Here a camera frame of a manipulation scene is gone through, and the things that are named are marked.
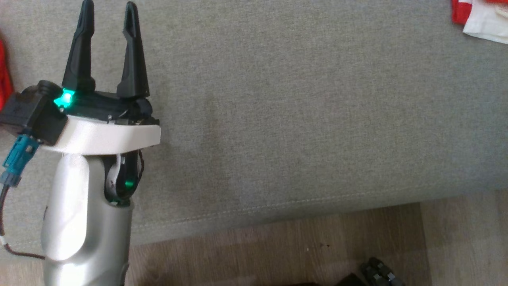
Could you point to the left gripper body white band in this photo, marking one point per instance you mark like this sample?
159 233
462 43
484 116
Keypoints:
107 135

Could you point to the red shorts white stripes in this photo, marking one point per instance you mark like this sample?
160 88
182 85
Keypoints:
4 79

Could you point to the grey sofa seat cushion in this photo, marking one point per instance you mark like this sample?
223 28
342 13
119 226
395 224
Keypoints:
297 119

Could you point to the red Bulls 23 jersey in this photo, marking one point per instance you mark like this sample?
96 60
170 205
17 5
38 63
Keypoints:
486 22

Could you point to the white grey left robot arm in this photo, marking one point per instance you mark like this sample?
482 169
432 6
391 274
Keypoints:
71 218

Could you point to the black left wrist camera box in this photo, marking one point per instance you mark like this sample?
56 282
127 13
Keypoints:
27 115

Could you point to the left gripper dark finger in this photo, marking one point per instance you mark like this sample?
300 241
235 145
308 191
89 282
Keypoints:
134 67
81 59

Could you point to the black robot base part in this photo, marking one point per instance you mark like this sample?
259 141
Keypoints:
377 272

